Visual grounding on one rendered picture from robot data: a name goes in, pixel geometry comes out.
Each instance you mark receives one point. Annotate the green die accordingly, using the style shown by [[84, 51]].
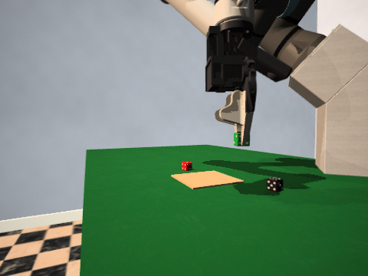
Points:
[[237, 140]]

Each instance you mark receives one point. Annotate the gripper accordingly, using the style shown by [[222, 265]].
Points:
[[230, 67]]

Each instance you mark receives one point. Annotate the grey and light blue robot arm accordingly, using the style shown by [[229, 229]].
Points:
[[285, 44]]

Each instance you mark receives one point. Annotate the red die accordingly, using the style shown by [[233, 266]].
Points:
[[186, 166]]

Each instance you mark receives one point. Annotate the black die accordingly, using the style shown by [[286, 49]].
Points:
[[274, 184]]

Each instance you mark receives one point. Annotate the tan flat mat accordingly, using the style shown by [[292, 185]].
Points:
[[200, 180]]

